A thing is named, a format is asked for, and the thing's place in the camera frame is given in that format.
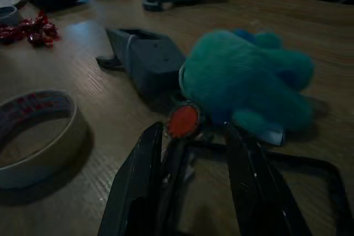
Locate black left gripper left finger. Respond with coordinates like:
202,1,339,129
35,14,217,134
98,121,167,236

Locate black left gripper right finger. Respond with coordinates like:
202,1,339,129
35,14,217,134
225,122,305,236

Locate orange round key tag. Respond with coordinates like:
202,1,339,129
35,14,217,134
167,100,207,140

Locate teal plush keychain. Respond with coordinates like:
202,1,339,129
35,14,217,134
179,28,316,148

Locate beige tape roll red print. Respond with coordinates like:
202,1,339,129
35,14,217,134
0,90,90,192

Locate grey printed block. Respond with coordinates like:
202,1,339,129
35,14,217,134
96,27,188,96

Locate wooden table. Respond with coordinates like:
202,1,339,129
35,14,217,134
0,0,354,236

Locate black rectangular frame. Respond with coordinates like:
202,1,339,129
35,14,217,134
163,139,347,236

